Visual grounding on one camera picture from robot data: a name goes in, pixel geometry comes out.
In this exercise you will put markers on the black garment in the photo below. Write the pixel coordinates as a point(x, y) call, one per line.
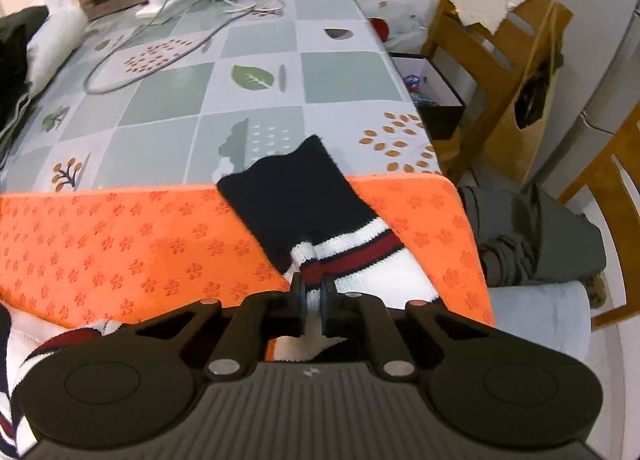
point(15, 55)

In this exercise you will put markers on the silver refrigerator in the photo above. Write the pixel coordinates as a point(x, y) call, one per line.
point(615, 110)

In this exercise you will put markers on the dark grey folded garment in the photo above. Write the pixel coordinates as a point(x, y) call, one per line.
point(525, 230)

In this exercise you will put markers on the red yarn ball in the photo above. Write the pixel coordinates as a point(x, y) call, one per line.
point(382, 30)

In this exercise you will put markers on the black storage box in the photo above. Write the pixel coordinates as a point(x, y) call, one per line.
point(445, 122)

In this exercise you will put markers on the blue scissors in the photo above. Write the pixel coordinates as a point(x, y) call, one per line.
point(412, 80)

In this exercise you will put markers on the wooden slat-back chair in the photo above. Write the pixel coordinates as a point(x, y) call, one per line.
point(615, 165)

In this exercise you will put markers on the white garment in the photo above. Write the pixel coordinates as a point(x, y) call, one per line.
point(55, 40)

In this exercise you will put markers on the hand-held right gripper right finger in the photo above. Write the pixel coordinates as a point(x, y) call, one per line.
point(327, 304)

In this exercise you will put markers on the brown paper bag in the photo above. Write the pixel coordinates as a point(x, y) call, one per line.
point(520, 150)

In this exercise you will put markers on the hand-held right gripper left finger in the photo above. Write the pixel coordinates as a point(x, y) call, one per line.
point(299, 302)

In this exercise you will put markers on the clear plastic bag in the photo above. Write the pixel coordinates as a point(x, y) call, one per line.
point(405, 27)

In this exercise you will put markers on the striped knit cardigan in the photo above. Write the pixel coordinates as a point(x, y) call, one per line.
point(300, 190)

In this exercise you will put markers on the brown patterned seat cushion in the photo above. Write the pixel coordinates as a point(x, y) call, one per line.
point(595, 292)

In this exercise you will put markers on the orange patterned mat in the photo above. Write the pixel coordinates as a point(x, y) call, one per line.
point(125, 240)

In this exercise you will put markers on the light blue folded garment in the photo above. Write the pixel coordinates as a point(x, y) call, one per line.
point(540, 310)

